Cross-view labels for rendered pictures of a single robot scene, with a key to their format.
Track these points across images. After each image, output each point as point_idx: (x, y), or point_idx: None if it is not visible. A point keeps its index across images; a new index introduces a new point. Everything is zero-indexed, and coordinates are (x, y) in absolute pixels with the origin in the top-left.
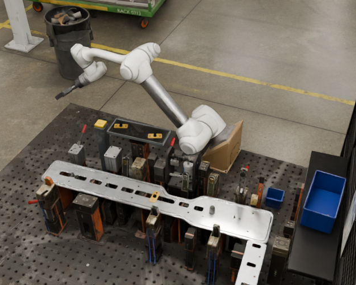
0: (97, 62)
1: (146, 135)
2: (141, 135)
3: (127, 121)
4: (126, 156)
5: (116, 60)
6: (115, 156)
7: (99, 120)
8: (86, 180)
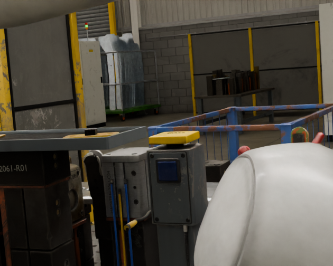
0: (326, 148)
1: (6, 137)
2: (24, 136)
3: (59, 142)
4: (88, 152)
5: None
6: (121, 148)
7: (182, 135)
8: (214, 189)
